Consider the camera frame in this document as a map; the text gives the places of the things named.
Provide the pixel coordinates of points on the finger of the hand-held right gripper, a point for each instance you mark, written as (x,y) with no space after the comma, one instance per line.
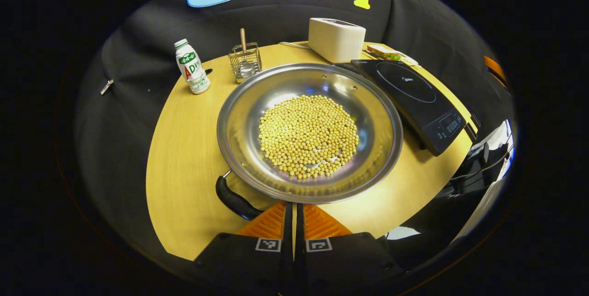
(494,68)

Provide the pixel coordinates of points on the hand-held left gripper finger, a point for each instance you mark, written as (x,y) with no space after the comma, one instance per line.
(289,229)
(299,229)

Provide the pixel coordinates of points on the black induction cooktop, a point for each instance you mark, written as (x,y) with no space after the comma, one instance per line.
(414,98)

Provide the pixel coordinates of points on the white sandwich plate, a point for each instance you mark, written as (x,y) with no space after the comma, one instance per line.
(409,60)

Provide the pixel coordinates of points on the pile of soybeans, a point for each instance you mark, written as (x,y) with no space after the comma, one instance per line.
(308,135)

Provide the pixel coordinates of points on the glossy black fabric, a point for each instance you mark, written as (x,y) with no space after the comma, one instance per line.
(478,167)

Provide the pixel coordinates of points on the white drink bottle green label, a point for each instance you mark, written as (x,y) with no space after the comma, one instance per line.
(191,68)

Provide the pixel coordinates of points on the black backdrop cloth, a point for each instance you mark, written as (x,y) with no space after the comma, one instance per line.
(138,56)

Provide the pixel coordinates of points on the metal clip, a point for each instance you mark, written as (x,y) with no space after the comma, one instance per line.
(106,87)

